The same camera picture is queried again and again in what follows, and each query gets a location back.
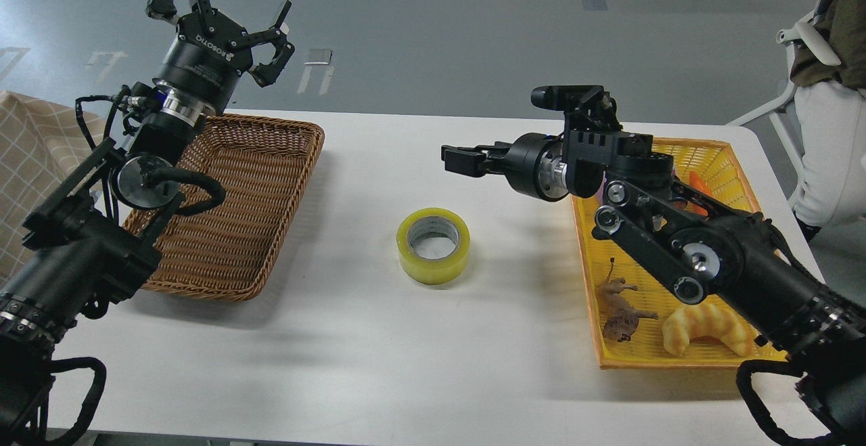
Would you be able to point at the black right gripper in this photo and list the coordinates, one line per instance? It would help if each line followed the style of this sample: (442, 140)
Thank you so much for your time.
(532, 164)

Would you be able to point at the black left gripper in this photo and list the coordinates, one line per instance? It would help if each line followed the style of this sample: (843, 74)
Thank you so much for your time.
(199, 60)

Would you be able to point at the yellow tape roll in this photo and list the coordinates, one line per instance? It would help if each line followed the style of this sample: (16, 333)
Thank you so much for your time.
(433, 246)

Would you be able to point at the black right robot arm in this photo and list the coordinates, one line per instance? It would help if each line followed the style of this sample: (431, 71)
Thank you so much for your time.
(695, 246)

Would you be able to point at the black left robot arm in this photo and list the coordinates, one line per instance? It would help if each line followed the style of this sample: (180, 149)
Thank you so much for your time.
(94, 236)

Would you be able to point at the brown wicker basket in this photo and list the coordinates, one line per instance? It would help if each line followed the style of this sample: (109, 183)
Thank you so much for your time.
(228, 253)

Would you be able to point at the beige checkered cloth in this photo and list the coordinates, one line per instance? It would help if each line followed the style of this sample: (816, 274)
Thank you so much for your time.
(41, 144)

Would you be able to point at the brown toy lion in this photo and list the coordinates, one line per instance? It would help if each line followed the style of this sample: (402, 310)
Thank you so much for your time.
(623, 318)

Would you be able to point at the orange toy carrot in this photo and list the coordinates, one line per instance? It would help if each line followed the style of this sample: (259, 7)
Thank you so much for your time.
(699, 185)

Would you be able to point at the toy croissant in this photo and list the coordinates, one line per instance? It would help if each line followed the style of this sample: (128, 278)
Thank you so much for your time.
(702, 321)

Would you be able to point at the seated person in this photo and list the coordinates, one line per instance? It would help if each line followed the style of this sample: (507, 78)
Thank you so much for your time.
(831, 113)

